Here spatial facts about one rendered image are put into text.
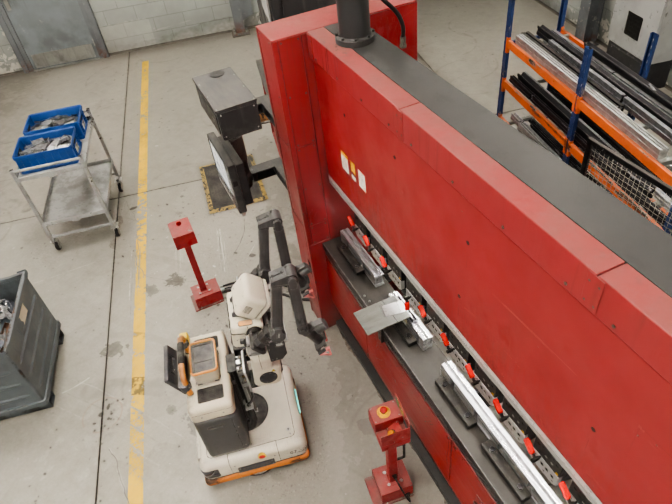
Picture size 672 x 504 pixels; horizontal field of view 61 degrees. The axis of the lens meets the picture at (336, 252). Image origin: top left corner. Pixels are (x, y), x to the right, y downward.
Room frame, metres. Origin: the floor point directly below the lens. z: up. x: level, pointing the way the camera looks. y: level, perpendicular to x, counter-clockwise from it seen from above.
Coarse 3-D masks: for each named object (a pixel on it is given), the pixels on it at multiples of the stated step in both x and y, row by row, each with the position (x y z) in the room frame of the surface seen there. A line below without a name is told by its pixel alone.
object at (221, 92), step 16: (208, 80) 3.25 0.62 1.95; (224, 80) 3.22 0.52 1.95; (240, 80) 3.19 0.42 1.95; (208, 96) 3.04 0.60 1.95; (224, 96) 3.02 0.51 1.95; (240, 96) 2.99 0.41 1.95; (208, 112) 3.08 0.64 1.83; (224, 112) 2.87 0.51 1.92; (240, 112) 2.90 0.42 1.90; (256, 112) 2.93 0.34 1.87; (224, 128) 2.86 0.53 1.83; (240, 128) 2.89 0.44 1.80; (256, 128) 2.92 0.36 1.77; (240, 144) 3.28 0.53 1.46
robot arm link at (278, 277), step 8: (288, 264) 1.91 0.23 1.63; (272, 272) 1.88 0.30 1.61; (280, 272) 1.87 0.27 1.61; (288, 272) 1.85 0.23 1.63; (296, 272) 1.87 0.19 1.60; (272, 280) 1.83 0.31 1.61; (280, 280) 1.83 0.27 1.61; (272, 288) 1.83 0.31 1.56; (280, 288) 1.83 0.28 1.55; (272, 296) 1.83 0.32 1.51; (280, 296) 1.84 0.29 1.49; (272, 304) 1.83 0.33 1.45; (280, 304) 1.83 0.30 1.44; (272, 312) 1.83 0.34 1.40; (280, 312) 1.83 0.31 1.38; (272, 320) 1.83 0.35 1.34; (280, 320) 1.83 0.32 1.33; (272, 328) 1.82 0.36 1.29; (280, 328) 1.81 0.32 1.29; (272, 336) 1.80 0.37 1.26; (280, 336) 1.80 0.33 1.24
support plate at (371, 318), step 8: (392, 296) 2.18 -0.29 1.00; (376, 304) 2.14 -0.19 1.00; (360, 312) 2.09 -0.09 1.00; (368, 312) 2.09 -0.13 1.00; (376, 312) 2.08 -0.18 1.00; (360, 320) 2.04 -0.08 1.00; (368, 320) 2.03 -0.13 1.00; (376, 320) 2.02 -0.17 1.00; (384, 320) 2.01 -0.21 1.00; (392, 320) 2.00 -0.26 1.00; (400, 320) 2.00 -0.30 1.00; (368, 328) 1.97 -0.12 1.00; (376, 328) 1.96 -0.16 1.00; (384, 328) 1.96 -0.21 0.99
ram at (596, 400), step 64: (384, 128) 2.15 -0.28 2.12; (384, 192) 2.18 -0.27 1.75; (448, 192) 1.68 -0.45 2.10; (448, 256) 1.66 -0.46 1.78; (512, 256) 1.32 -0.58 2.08; (512, 320) 1.27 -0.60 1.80; (576, 320) 1.03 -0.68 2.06; (512, 384) 1.22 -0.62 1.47; (576, 384) 0.97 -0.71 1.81; (640, 384) 0.80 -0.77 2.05; (576, 448) 0.90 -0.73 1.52; (640, 448) 0.73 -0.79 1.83
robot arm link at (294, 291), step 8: (288, 280) 1.82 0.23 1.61; (296, 280) 1.82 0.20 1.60; (288, 288) 1.84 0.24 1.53; (296, 288) 1.82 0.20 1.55; (296, 296) 1.85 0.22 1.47; (296, 304) 1.85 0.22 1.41; (296, 312) 1.84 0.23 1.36; (304, 312) 1.85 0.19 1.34; (296, 320) 1.84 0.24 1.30; (304, 320) 1.84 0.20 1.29; (304, 328) 1.84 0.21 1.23
